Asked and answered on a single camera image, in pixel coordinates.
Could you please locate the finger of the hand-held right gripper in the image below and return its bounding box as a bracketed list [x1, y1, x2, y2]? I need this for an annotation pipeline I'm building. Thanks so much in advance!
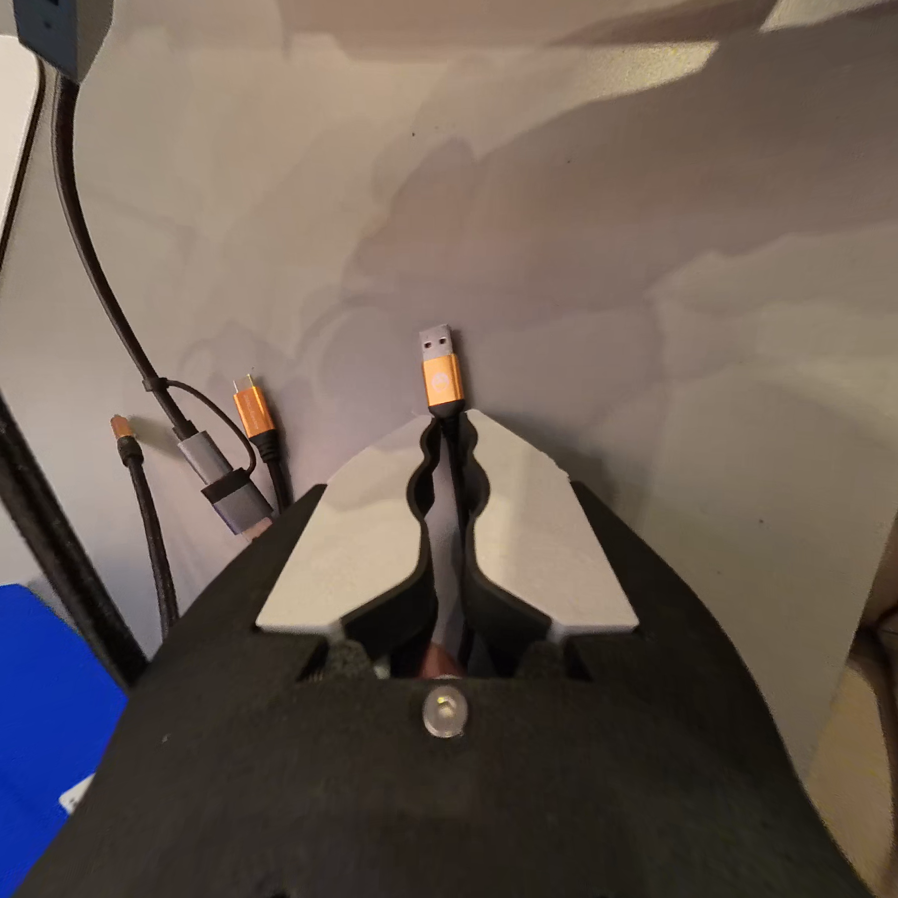
[76, 0, 116, 80]

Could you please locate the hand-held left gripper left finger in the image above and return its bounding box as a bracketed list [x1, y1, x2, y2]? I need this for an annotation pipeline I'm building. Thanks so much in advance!
[256, 414, 439, 679]

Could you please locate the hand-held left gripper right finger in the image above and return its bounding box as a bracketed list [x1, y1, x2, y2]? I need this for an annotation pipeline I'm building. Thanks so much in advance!
[462, 409, 641, 679]

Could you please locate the black usb hub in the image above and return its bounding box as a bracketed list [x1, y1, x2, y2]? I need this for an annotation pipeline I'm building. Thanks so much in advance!
[13, 0, 85, 77]

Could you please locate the usb-a cable orange plug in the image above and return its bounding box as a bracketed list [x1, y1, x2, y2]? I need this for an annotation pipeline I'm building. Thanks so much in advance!
[419, 323, 470, 678]

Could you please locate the blue plastic bin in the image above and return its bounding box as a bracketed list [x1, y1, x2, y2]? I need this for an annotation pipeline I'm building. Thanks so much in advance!
[0, 582, 130, 898]

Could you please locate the black cable orange usb-c plug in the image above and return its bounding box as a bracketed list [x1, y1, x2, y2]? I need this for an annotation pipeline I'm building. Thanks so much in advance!
[233, 375, 290, 516]

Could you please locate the black cable grey adapter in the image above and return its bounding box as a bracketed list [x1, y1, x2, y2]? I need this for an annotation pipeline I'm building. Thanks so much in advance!
[51, 73, 276, 537]

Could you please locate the black cable small orange tip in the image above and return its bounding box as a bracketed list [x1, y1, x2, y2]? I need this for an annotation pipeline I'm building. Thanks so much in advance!
[110, 414, 180, 639]

